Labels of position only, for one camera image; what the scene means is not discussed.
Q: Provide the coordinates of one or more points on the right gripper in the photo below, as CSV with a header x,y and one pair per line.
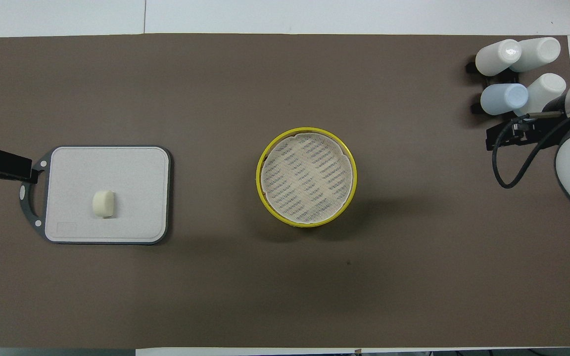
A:
x,y
537,131

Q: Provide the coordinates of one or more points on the white steamed bun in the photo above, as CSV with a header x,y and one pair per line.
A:
x,y
103,203

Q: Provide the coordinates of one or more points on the black cup rack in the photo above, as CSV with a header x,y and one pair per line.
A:
x,y
477,108

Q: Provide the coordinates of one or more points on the light blue plastic cup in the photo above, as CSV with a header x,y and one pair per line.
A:
x,y
502,99

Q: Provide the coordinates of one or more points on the white plastic cup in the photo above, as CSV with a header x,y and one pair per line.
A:
x,y
547,91
540,53
495,58

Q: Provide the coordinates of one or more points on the white cutting board grey rim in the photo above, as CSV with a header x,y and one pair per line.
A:
x,y
131,198

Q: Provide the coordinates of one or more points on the brown table mat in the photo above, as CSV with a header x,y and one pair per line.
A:
x,y
364,296

